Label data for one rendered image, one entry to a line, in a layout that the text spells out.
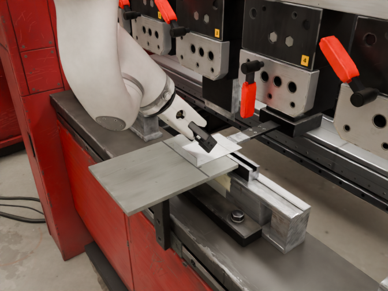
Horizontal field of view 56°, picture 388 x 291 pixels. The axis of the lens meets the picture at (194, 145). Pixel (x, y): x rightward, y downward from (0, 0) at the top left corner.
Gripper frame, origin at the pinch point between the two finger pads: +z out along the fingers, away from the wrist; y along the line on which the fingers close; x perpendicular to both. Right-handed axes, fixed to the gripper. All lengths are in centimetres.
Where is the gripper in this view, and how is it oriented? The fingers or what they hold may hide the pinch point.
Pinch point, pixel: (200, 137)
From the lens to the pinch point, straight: 79.0
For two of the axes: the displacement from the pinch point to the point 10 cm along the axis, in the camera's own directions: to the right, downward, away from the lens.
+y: -5.9, -4.1, 7.0
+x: -6.2, 7.8, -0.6
